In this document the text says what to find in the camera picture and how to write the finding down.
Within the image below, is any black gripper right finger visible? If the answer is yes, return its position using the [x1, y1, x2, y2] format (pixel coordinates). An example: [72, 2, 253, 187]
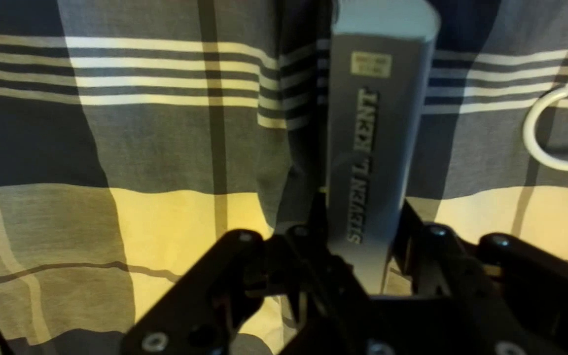
[391, 197, 568, 355]

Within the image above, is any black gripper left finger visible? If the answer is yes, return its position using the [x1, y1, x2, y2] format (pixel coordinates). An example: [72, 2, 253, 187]
[121, 187, 391, 355]

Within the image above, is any white plastic clothes hanger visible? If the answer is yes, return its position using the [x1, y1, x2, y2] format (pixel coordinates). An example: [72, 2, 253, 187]
[522, 85, 568, 173]

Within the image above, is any grey hardcover book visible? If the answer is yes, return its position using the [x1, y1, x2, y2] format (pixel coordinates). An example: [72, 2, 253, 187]
[277, 0, 443, 298]

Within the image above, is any plaid duvet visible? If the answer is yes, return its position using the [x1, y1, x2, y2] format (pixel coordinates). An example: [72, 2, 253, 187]
[0, 0, 568, 355]

